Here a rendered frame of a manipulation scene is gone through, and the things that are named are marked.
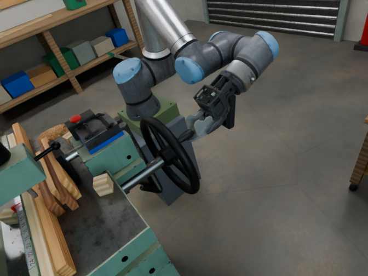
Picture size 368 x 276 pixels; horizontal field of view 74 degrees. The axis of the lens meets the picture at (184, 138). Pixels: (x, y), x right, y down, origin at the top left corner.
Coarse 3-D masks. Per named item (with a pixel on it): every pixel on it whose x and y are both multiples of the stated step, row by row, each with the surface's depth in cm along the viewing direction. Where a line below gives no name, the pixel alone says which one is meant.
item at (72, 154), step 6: (48, 144) 64; (54, 150) 61; (60, 150) 66; (72, 150) 65; (54, 156) 59; (60, 156) 59; (66, 156) 64; (72, 156) 64; (78, 156) 66; (60, 162) 60; (66, 162) 61; (66, 168) 61; (72, 168) 65; (72, 174) 63
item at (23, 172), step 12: (24, 144) 53; (12, 156) 50; (24, 156) 49; (0, 168) 47; (12, 168) 48; (24, 168) 49; (36, 168) 51; (0, 180) 47; (12, 180) 49; (24, 180) 50; (36, 180) 52; (0, 192) 48; (12, 192) 50; (0, 204) 49
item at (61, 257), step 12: (24, 132) 88; (36, 204) 56; (48, 216) 53; (48, 228) 51; (60, 228) 54; (48, 240) 48; (60, 240) 49; (60, 252) 46; (60, 264) 44; (72, 264) 47
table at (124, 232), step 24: (144, 168) 71; (96, 192) 60; (120, 192) 59; (72, 216) 57; (96, 216) 55; (120, 216) 54; (72, 240) 52; (96, 240) 51; (120, 240) 49; (144, 240) 51; (96, 264) 47; (120, 264) 50
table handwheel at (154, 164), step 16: (144, 128) 80; (160, 128) 66; (160, 144) 75; (176, 144) 64; (160, 160) 75; (176, 160) 75; (144, 176) 73; (176, 176) 86; (192, 176) 66; (192, 192) 73
